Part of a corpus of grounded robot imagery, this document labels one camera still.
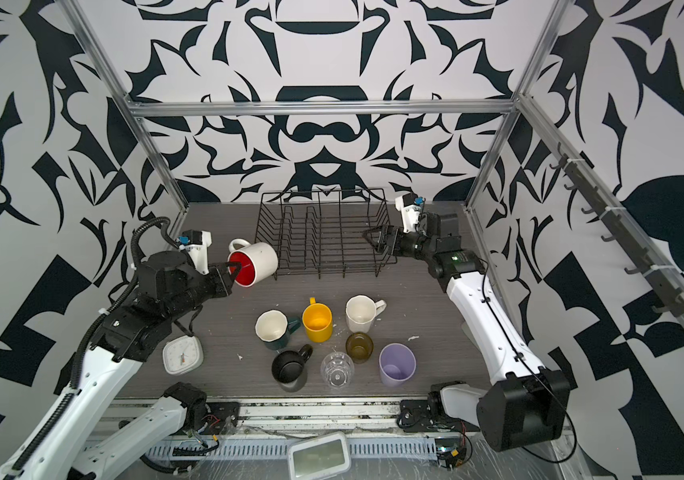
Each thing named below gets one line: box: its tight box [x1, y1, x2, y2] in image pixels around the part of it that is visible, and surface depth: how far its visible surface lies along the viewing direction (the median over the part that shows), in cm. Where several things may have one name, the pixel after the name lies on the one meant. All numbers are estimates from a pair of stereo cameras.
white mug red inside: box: [227, 238, 279, 287], surface depth 69 cm
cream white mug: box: [345, 294, 387, 333], surface depth 85 cm
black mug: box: [271, 344, 313, 393], surface depth 82 cm
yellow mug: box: [302, 297, 333, 343], surface depth 85 cm
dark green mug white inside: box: [255, 309, 300, 350], surface depth 82 cm
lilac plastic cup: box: [378, 342, 417, 387], surface depth 75 cm
